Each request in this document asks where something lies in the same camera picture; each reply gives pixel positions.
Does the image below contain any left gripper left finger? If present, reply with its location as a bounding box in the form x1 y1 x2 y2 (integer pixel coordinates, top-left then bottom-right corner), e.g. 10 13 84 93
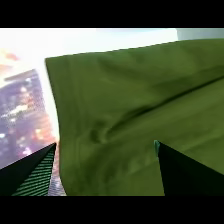
0 142 58 197

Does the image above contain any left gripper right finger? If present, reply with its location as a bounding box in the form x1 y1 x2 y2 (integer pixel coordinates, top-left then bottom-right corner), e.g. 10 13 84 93
153 139 224 197

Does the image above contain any khaki T-shirt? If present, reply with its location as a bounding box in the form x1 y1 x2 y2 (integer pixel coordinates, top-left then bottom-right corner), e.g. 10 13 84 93
44 37 224 197

